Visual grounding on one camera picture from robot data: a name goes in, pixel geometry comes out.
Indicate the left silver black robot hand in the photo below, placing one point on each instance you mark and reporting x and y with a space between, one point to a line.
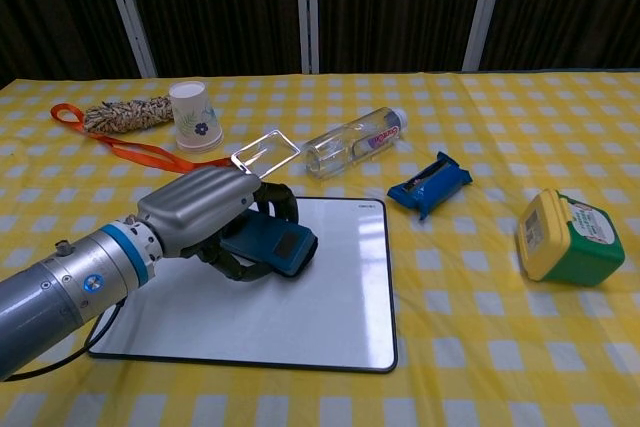
195 207

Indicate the blue whiteboard eraser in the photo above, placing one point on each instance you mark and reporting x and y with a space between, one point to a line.
280 247

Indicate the white board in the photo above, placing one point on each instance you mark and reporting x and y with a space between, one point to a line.
325 307

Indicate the white paper cup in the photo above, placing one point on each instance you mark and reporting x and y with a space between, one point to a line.
195 122

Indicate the clear badge holder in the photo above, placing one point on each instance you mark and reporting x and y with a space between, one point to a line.
267 152

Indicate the clear plastic water bottle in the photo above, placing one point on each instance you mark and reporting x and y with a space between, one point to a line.
350 144

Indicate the dark fabric partition panel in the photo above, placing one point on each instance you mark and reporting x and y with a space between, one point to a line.
575 7
215 7
50 7
400 7

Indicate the yellow white checked tablecloth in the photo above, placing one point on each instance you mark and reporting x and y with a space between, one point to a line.
500 347

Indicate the yellow green plastic container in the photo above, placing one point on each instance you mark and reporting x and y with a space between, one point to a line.
575 247

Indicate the white partition post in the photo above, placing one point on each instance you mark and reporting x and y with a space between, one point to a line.
125 12
307 7
482 7

